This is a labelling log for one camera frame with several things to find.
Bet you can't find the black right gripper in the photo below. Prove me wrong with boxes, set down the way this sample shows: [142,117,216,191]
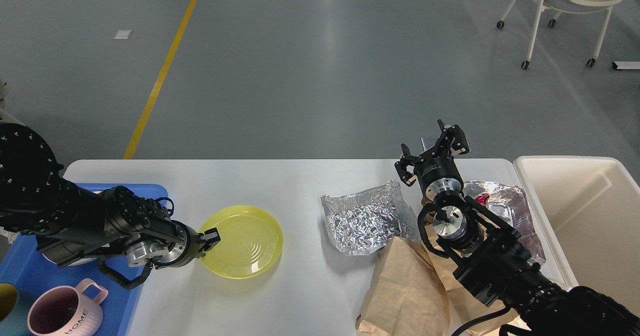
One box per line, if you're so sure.
[394,120,470,200]

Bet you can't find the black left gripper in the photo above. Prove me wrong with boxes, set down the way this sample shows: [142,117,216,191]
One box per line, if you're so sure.
[157,223,221,268]

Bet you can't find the yellow plastic plate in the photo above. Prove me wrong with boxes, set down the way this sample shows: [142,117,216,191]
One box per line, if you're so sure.
[199,204,284,279]

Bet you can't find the pink ribbed mug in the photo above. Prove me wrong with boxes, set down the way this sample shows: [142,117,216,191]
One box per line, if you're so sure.
[27,278,109,335]

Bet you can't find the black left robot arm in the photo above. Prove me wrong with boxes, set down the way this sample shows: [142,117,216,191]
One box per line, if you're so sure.
[0,122,221,289]

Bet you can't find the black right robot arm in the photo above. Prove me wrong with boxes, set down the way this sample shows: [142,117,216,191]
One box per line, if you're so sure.
[394,120,640,335]

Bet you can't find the crumpled aluminium foil sheet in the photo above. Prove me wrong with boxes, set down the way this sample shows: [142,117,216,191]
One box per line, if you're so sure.
[320,181,420,256]

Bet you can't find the brown paper bag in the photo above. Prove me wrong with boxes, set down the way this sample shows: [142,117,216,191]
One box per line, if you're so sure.
[355,236,504,335]

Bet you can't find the white plate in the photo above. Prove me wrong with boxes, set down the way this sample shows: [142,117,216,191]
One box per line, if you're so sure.
[41,253,98,268]

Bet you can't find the beige plastic bin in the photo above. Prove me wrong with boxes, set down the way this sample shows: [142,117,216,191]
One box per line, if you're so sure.
[513,156,640,316]

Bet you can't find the blue plastic tray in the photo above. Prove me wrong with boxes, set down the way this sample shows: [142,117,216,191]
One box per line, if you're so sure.
[1,183,169,335]

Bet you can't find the white bar on floor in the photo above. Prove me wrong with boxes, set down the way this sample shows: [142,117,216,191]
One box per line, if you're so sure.
[611,61,640,71]

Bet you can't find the teal cup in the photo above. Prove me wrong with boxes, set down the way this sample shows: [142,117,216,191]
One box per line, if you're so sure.
[0,283,37,335]

